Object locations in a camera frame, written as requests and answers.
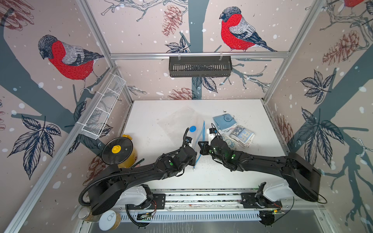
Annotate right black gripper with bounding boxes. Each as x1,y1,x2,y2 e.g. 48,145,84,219
197,140,226,164

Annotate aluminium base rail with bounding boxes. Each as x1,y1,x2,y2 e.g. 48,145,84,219
111,189,326,225

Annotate clear vacuum bag blue zipper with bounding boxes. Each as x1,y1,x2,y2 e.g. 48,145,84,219
157,106,206,171

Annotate white mesh wall shelf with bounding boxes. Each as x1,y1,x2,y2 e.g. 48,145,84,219
80,74,126,140

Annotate black corrugated cable conduit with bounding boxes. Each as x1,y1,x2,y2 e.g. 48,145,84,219
78,127,190,207

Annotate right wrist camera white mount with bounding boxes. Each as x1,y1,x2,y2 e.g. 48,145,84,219
207,128,218,144

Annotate yellow pot black lid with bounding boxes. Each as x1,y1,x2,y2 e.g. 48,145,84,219
101,135,138,168

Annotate cream towel blue bunny print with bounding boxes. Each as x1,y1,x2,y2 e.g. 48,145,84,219
222,134,242,150

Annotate glass jar with metal lid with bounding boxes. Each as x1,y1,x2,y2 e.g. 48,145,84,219
78,207,98,222

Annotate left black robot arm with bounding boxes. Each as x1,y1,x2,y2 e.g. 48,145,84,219
78,145,197,216

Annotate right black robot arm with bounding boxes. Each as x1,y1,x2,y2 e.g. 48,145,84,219
198,136,321,208

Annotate black hanging wire basket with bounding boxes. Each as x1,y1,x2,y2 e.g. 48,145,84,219
169,56,233,78

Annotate grey patterned folded towel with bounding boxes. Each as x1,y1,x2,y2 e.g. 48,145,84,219
229,125,255,148

